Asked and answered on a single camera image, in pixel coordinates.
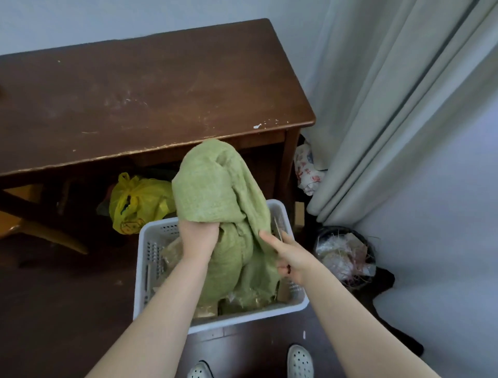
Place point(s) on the person's left forearm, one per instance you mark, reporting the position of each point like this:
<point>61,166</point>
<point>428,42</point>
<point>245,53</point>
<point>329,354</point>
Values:
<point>155,323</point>

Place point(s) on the person's white shoe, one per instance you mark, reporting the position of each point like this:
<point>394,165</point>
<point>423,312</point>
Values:
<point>299,362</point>
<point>200,370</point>

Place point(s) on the black trash bin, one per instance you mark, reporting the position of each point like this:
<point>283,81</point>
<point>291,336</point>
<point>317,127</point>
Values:
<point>323,233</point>

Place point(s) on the green woven sack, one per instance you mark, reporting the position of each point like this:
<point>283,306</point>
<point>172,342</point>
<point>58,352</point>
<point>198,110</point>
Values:
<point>218,187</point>

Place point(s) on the person's right white shoe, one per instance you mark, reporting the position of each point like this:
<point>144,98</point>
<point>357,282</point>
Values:
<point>299,362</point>

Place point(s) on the person's right hand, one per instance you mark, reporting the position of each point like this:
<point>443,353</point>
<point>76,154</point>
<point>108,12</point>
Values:
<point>295,259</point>

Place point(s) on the white red floral cloth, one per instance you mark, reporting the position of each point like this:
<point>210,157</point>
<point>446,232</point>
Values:
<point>307,171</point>

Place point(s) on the light wooden chair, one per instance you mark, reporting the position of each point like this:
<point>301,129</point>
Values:
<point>46,233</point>

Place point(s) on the pile of small cardboard parcels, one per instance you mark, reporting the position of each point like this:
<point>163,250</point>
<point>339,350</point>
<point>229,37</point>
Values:
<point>171,253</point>

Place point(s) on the slim metal utility knife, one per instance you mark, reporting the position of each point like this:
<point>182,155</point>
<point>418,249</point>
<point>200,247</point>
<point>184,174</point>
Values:
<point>278,229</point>

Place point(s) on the yellow plastic bag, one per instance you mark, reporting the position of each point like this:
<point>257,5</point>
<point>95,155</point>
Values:
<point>140,198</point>

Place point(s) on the white plastic perforated basket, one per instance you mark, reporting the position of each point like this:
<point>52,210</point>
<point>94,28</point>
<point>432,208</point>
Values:
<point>233,321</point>

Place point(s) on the person's left hand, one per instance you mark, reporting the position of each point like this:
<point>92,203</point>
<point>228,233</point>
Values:
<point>198,241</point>

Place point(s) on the person's right forearm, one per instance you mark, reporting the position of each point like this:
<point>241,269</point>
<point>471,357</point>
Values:
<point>362,331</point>

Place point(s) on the beige curtain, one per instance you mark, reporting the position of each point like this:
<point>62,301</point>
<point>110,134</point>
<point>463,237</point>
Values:
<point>389,97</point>

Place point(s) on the dark brown wooden table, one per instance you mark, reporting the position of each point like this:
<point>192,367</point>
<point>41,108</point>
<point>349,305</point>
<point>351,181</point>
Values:
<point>136,97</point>

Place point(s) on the person's left white shoe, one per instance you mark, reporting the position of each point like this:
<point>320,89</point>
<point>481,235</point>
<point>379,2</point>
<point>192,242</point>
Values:
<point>200,370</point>

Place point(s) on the white sheer curtain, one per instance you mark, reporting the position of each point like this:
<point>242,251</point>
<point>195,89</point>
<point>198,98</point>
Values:
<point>447,253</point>

